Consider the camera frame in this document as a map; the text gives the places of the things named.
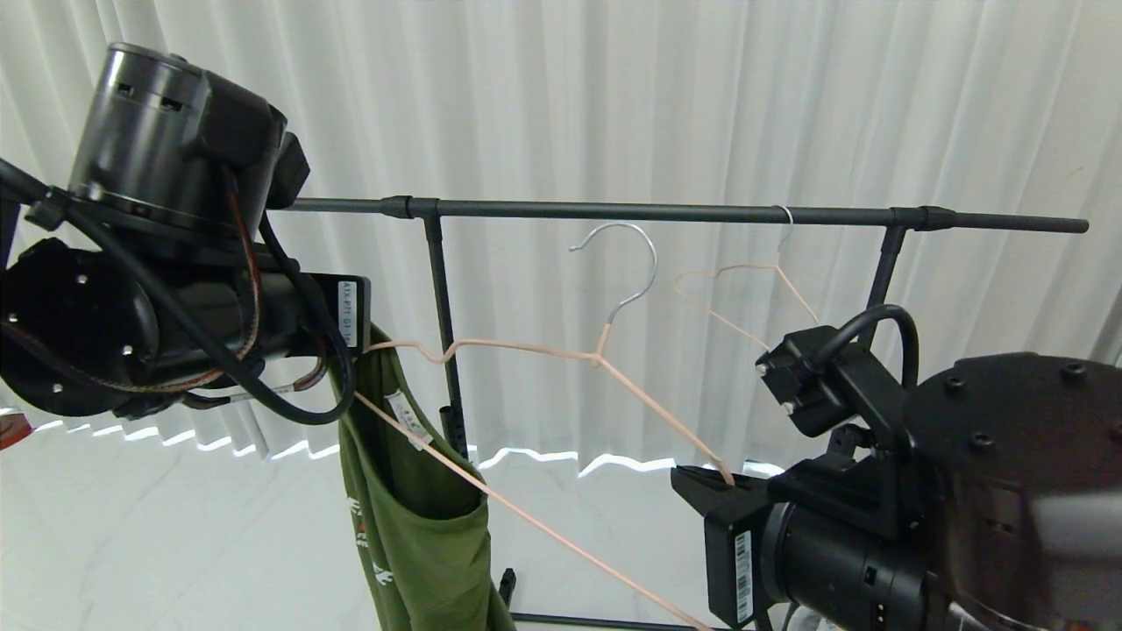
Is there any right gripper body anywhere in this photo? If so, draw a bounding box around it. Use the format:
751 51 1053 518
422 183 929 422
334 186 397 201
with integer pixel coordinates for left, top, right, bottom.
704 454 956 631

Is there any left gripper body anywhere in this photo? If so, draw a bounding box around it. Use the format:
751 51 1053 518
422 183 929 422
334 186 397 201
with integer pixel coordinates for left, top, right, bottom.
151 270 373 379

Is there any pink clothes hanger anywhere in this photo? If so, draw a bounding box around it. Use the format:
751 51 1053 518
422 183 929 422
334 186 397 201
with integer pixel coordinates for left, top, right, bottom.
351 223 737 631
673 207 822 351

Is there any green printed shirt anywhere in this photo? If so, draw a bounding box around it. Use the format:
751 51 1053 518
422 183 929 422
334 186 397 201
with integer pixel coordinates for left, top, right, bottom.
329 323 518 631

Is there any black clothes rack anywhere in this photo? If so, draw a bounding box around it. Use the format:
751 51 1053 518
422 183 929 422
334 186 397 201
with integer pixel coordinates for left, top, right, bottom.
280 195 1090 631

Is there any white curtain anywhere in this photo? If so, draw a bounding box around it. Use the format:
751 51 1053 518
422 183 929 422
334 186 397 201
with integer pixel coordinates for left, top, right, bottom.
0 0 1122 479

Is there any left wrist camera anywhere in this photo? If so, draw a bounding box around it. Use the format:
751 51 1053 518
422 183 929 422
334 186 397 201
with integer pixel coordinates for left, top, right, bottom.
263 130 313 211

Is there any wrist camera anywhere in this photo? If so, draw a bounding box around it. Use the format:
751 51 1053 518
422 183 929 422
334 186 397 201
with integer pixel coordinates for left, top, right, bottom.
263 130 313 211
756 326 914 457

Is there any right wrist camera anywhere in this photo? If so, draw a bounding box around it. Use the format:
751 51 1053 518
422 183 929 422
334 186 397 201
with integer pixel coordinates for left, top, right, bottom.
756 326 914 457

